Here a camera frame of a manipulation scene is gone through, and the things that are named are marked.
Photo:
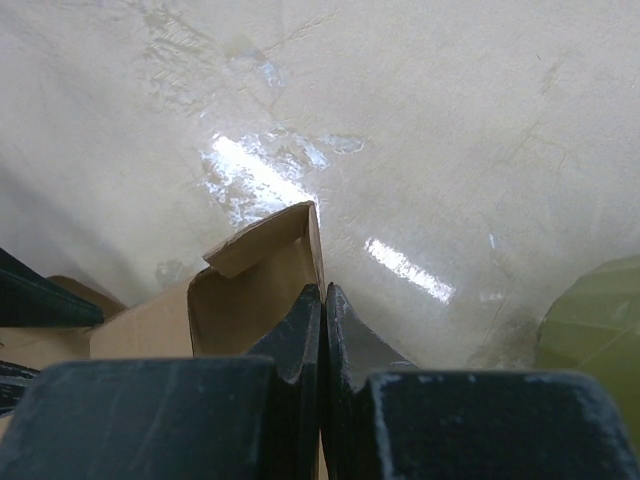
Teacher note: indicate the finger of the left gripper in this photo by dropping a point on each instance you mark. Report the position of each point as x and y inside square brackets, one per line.
[28, 300]
[14, 380]

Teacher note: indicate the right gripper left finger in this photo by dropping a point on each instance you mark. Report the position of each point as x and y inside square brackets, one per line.
[250, 416]

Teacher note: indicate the brown cardboard box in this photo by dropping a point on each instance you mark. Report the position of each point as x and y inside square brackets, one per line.
[247, 287]

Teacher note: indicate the olive green plastic basket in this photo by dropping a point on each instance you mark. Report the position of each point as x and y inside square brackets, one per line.
[593, 327]

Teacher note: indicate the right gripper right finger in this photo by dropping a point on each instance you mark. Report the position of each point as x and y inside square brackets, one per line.
[388, 419]

